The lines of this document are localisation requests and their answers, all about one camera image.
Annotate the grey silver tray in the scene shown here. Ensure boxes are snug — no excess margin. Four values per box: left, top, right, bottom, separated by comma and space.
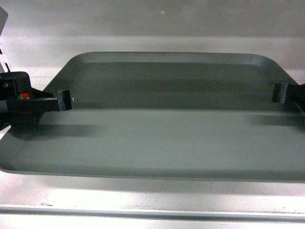
0, 52, 305, 181

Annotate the white upper shelf board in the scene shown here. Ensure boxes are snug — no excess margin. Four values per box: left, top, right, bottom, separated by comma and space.
0, 172, 305, 229

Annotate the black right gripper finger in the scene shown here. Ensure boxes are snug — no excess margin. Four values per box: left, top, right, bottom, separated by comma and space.
272, 83, 305, 113

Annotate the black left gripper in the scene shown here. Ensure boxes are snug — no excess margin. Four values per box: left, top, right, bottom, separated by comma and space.
0, 72, 72, 133

